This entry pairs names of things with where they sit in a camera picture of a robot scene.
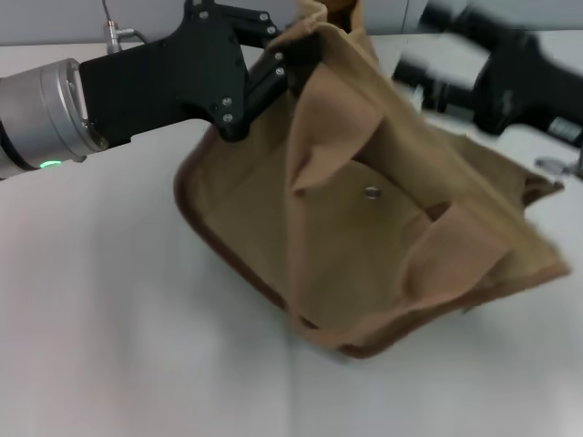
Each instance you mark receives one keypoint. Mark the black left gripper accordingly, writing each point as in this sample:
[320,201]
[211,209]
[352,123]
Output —
[173,86]

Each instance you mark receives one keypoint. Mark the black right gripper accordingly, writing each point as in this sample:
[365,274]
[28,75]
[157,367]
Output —
[528,86]

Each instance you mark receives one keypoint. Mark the khaki canvas food bag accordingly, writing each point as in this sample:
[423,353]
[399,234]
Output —
[373,218]

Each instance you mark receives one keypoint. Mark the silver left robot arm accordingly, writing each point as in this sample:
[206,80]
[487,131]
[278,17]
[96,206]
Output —
[41,123]

